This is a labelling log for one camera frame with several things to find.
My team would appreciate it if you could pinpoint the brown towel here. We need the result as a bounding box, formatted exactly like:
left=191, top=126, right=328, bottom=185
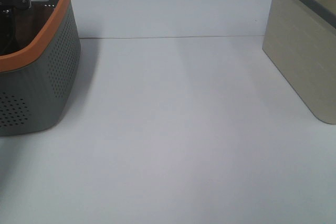
left=14, top=4, right=54, bottom=51

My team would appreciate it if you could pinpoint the grey basket with orange rim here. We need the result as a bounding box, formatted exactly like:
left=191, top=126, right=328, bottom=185
left=1, top=0, right=81, bottom=136

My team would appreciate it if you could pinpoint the beige basket with grey rim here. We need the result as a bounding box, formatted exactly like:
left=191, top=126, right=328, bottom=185
left=262, top=0, right=335, bottom=124

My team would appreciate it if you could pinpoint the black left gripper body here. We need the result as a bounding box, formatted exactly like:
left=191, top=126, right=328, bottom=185
left=1, top=0, right=31, bottom=54

